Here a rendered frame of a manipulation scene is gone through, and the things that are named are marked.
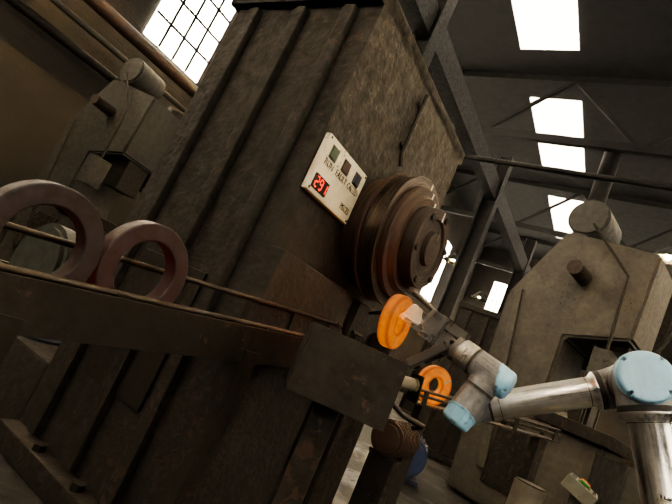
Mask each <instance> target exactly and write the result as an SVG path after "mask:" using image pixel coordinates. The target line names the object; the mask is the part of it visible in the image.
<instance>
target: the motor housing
mask: <svg viewBox="0 0 672 504"><path fill-rule="evenodd" d="M411 425H412V424H410V423H408V422H403V421H398V420H393V419H388V420H387V423H386V425H385V428H384V430H383V432H381V431H379V430H377V429H374V428H373V430H372V432H371V443H372V446H373V448H374V449H375V450H371V449H370V451H369V453H368V456H367V458H366V461H365V463H364V466H363V468H362V471H361V473H360V475H359V478H358V480H357V483H356V485H355V488H354V490H353V493H352V495H351V498H350V500H349V503H348V504H385V502H386V500H387V497H388V495H389V492H390V490H391V487H392V484H393V482H394V479H395V477H396V474H397V472H398V469H399V466H400V464H401V463H400V462H399V461H397V460H395V459H394V458H408V457H411V456H413V455H414V454H415V453H416V452H417V450H418V448H419V446H420V436H419V433H418V431H417V430H416V431H412V429H411Z"/></svg>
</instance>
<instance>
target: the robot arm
mask: <svg viewBox="0 0 672 504"><path fill-rule="evenodd" d="M422 313H423V310H422V309H421V308H419V307H418V305H416V304H413V305H412V306H410V307H409V308H408V309H407V310H406V311H405V312H403V313H400V315H399V316H398V318H400V319H401V320H402V321H404V322H405V323H406V324H408V325H409V326H410V327H412V328H413V329H414V330H416V331H417V332H418V334H419V335H420V336H421V337H423V338H424V339H425V340H427V341H428V342H429V343H431V345H432V346H433V347H431V348H429V349H427V350H425V351H423V352H421V353H419V354H417V355H414V356H412V357H410V358H408V359H407V360H406V363H407V364H409V365H410V366H409V368H410V369H412V370H417V369H420V368H421V367H423V366H425V365H427V364H429V363H431V362H433V361H435V360H437V359H439V358H442V357H444V356H446V355H447V359H449V360H450V361H451V362H452V363H453V364H454V365H455V366H457V367H458V368H459V369H461V370H462V371H463V372H465V373H466V374H467V375H468V376H469V377H468V379H467V380H466V381H465V382H464V384H463V385H462V386H461V388H460V389H459V390H458V392H457V393H456V394H455V396H454V397H453V398H452V400H451V401H449V402H448V405H447V406H446V408H445V409H444V411H443V414H444V416H445V417H446V418H447V419H448V420H449V421H450V422H451V423H453V424H454V425H455V426H456V427H458V428H459V429H460V430H461V431H463V432H467V431H468V430H469V429H470V428H471V427H472V426H474V425H478V424H481V423H484V422H491V421H497V420H504V419H511V418H518V417H526V416H533V415H540V414H547V413H554V412H562V411H569V410H576V409H583V408H590V407H597V408H599V409H600V410H608V409H617V413H618V415H619V416H620V417H621V418H623V419H624V420H625V421H626V422H627V426H628V432H629V437H630V443H631V448H632V454H633V460H634V465H635V471H636V476H637V482H638V488H639V493H640V499H641V504H672V365H671V364H670V363H669V362H668V361H667V360H666V359H664V358H663V357H661V356H660V355H658V354H655V353H653V352H649V351H633V352H629V353H626V354H624V355H622V356H621V357H619V358H618V359H617V360H616V362H615V364H614V365H612V366H610V367H607V368H604V369H601V370H597V371H592V372H589V373H588V375H587V376H586V377H580V378H574V379H568V380H562V381H555V382H549V383H543V384H536V385H530V386H524V387H518V388H513V387H514V386H515V384H516V382H517V375H516V374H515V373H514V372H513V371H512V370H510V369H509V368H508V367H507V366H505V365H504V363H501V362H499V361H498V360H497V359H495V358H494V357H492V356H491V355H490V354H488V353H487V352H485V351H484V350H482V349H481V348H480V347H478V346H477V345H475V344H474V343H473V342H471V341H470V340H469V338H470V337H471V335H470V334H469V333H468V332H466V331H465V330H463V329H461V328H460V327H458V326H457V325H456V324H454V322H453V321H452V320H451V319H450V318H447V317H446V316H445V315H442V314H441V313H440V312H439V311H437V310H435V309H434V308H433V309H432V311H431V312H430V313H428V314H427V316H426V317H425V318H424V320H423V319H422ZM450 320H451V321H450ZM416 323H418V324H416ZM420 325H421V326H422V327H420ZM453 343H454V344H453ZM452 344H453V345H452Z"/></svg>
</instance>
